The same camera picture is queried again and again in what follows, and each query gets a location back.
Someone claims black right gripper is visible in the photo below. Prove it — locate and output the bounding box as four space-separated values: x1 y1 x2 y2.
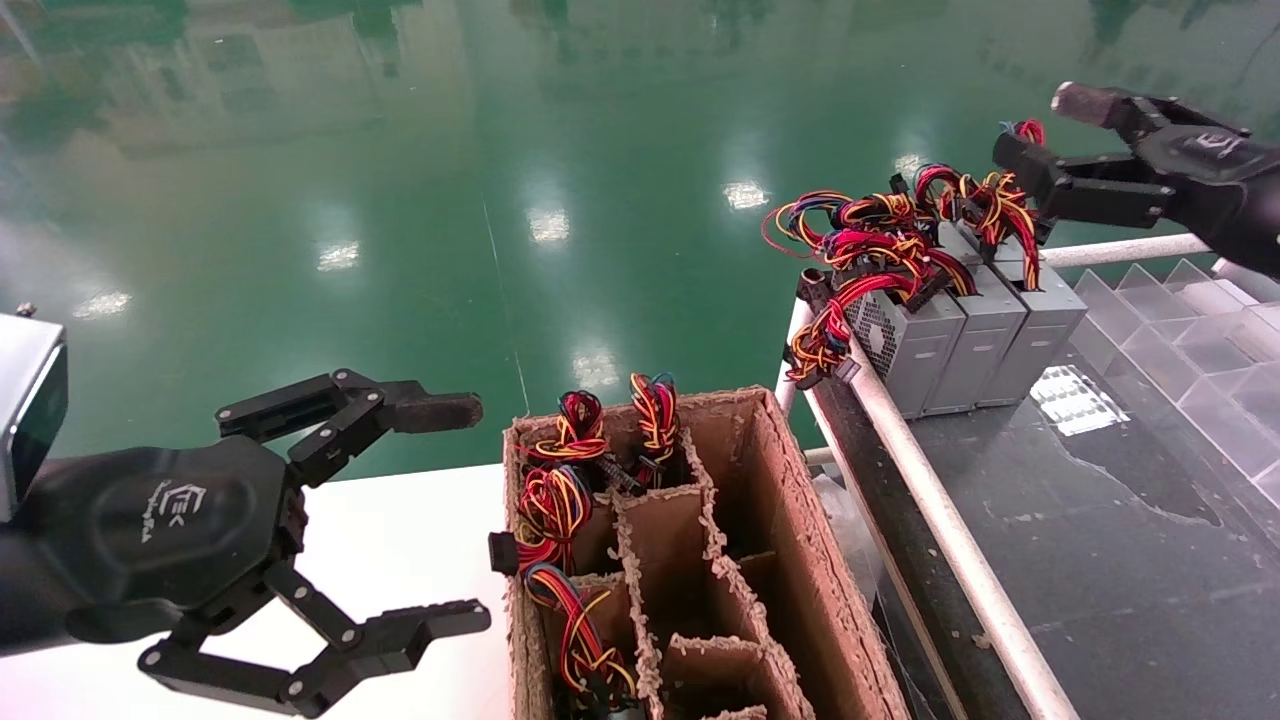
993 82 1280 281

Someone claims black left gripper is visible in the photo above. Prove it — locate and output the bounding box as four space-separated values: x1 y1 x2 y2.
0 368 493 719

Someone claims clear acrylic divider tray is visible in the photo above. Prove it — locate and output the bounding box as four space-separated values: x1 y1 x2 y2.
1070 255 1280 511

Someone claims cardboard divider insert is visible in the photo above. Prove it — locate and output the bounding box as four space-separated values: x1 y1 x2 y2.
520 430 811 720

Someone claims brown cardboard box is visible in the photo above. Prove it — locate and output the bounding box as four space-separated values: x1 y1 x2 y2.
503 387 911 720

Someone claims clear plastic film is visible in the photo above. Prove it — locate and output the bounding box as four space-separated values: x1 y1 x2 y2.
805 445 886 611

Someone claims short white rail tube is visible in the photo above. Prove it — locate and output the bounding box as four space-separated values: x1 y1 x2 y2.
1040 232 1216 271

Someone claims wire bundle box front-left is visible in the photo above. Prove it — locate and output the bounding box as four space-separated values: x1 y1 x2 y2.
525 562 646 720

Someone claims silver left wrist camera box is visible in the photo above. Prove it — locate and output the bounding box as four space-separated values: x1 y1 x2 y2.
0 312 69 523

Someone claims white frame leg tube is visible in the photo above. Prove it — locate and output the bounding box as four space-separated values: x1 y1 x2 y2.
775 300 813 416

